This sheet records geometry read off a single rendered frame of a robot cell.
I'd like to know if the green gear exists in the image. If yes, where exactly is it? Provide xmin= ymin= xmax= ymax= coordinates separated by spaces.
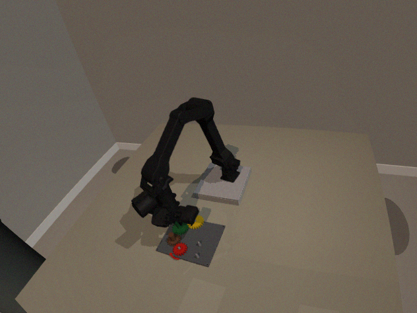
xmin=172 ymin=221 xmax=188 ymax=235

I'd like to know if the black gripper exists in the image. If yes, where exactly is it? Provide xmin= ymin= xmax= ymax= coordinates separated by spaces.
xmin=157 ymin=193 xmax=199 ymax=226

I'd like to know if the yellow gear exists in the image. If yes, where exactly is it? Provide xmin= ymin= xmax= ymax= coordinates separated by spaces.
xmin=187 ymin=215 xmax=204 ymax=229

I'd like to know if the red gear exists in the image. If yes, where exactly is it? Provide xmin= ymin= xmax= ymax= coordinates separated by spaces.
xmin=172 ymin=243 xmax=187 ymax=256

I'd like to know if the brown gear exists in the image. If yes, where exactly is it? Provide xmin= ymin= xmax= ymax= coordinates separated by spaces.
xmin=167 ymin=232 xmax=181 ymax=247

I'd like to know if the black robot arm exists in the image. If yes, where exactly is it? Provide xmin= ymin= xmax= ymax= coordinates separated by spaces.
xmin=131 ymin=97 xmax=240 ymax=228

